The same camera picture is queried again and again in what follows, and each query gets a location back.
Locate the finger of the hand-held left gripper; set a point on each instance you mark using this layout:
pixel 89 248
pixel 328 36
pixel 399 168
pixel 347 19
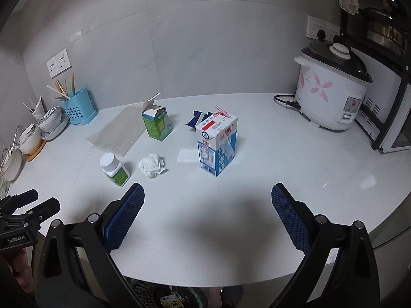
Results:
pixel 45 208
pixel 25 197

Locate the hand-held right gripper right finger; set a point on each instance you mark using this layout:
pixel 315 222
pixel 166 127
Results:
pixel 290 218

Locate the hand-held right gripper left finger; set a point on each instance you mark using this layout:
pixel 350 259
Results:
pixel 125 218

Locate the white pill bottle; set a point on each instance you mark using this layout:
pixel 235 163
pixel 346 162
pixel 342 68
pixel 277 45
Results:
pixel 114 170

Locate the white tissue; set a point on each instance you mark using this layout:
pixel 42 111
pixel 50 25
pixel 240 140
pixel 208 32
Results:
pixel 152 165

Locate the black trash bin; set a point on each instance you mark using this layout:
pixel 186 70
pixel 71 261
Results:
pixel 144 292

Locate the bubble wrap sheet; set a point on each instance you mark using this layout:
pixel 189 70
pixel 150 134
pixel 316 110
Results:
pixel 118 131

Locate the yellow snack packet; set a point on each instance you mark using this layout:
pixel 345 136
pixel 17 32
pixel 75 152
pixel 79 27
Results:
pixel 171 301

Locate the green cardboard box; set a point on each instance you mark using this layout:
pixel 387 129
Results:
pixel 157 125

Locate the blue white milk carton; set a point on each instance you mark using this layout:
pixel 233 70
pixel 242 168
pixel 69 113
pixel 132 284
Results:
pixel 216 147

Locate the blue foil wrapper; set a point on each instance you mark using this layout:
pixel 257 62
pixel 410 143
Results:
pixel 196 118

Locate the person's left hand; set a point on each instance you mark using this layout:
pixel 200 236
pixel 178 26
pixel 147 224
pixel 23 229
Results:
pixel 22 272

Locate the large white bowl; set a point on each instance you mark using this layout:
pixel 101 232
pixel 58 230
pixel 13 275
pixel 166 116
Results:
pixel 11 168

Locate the wooden coaster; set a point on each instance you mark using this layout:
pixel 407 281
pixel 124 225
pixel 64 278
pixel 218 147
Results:
pixel 37 154

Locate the metal utensil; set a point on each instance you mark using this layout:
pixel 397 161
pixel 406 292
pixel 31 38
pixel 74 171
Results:
pixel 13 139

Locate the blue patterned bowl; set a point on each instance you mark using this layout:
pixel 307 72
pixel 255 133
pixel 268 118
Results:
pixel 50 120

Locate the white paper cup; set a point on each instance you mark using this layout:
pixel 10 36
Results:
pixel 39 112

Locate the blue utensil holder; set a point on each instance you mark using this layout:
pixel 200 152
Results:
pixel 78 109

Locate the white floral rice cooker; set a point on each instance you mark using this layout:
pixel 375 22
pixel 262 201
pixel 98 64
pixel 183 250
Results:
pixel 327 93

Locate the white microwave oven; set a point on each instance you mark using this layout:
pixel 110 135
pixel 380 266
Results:
pixel 390 128

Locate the black metal rack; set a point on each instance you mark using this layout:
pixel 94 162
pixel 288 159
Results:
pixel 401 70

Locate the black plug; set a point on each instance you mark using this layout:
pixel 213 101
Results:
pixel 320 34

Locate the metal pot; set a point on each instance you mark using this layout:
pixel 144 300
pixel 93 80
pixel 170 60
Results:
pixel 387 33

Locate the white double wall socket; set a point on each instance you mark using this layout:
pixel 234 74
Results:
pixel 330 27

